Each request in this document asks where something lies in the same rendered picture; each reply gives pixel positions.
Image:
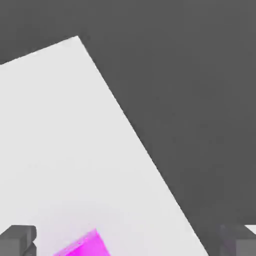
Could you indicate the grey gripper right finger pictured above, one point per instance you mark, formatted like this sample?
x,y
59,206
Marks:
x,y
240,243

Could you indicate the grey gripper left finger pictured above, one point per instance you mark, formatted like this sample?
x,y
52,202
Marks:
x,y
18,240

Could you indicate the small magenta cube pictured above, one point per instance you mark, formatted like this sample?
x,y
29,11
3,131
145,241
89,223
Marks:
x,y
86,246

